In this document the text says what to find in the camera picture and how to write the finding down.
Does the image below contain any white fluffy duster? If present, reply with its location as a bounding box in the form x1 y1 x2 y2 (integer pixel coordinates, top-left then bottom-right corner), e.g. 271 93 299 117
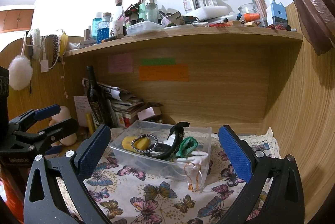
8 55 33 91

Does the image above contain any blue liquid bottle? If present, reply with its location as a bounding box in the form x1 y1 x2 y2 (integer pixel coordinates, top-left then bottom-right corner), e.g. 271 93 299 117
97 12 111 44

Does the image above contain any green pump bottle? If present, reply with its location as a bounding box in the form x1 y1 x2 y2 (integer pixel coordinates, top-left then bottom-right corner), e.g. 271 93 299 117
137 0 146 23

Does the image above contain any dark wine bottle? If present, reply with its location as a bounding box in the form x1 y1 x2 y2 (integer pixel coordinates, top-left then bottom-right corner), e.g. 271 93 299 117
86 65 112 127

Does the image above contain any white paper note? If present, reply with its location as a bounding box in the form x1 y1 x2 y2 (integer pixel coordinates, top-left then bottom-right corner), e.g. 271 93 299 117
73 96 91 127

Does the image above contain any clear plastic storage box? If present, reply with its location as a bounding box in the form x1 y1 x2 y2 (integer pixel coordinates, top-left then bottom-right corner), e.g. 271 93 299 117
110 121 212 183

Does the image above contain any stack of papers and books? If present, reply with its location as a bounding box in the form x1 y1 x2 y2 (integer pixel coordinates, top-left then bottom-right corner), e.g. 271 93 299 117
98 82 145 128

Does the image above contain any clear hair tie with orange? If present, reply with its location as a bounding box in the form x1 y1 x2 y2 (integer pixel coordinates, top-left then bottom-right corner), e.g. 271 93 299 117
183 162 205 192

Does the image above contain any small white cardboard box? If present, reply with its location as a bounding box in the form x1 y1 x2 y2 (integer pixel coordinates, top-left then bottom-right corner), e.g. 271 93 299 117
137 106 162 121

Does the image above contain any tall clear jar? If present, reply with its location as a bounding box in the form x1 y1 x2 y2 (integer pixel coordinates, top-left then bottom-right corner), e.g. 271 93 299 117
251 0 267 26

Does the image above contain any black white fabric headband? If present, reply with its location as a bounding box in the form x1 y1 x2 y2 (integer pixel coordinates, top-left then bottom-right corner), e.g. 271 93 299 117
147 122 190 160

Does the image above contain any clear rectangular container on shelf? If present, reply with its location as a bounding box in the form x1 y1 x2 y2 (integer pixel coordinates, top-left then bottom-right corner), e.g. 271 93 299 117
127 21 164 36

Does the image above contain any yellow sponge block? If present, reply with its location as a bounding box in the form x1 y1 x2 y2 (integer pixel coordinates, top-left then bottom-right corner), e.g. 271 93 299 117
121 136 151 151

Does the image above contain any black white braided hair ring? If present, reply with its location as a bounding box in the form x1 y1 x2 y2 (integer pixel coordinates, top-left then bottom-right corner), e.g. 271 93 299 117
130 134 160 155

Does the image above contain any green fabric scrunchie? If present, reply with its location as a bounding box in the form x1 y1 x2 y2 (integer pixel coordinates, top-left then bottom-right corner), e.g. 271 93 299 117
175 137 198 158

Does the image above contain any wooden shelf board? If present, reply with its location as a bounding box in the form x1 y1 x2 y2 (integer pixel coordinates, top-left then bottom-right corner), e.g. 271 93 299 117
65 26 303 58

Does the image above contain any white tray with dispensers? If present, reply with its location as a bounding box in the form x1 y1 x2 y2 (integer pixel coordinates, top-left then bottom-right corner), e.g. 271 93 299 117
183 0 229 21

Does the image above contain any orange tube on shelf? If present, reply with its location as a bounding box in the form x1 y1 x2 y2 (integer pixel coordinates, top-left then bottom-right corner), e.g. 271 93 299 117
236 13 261 23

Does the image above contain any butterfly print tablecloth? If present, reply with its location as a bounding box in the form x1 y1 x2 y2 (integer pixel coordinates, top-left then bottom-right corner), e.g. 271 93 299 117
83 126 282 224

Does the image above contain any orange sticky note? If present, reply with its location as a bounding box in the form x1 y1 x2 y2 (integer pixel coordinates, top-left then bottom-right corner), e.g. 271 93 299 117
139 64 189 82

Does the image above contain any blue box on shelf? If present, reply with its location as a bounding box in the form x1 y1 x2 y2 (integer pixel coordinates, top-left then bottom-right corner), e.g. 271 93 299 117
266 0 288 27

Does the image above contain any green sticky note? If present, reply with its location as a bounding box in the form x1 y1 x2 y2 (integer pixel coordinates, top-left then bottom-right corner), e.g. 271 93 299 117
140 58 176 66

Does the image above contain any beige cylindrical roll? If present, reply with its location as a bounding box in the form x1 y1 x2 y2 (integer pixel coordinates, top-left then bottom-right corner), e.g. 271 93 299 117
49 106 78 146

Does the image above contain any pink sticky note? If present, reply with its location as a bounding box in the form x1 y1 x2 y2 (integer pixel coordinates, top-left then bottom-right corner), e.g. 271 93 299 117
108 53 133 74

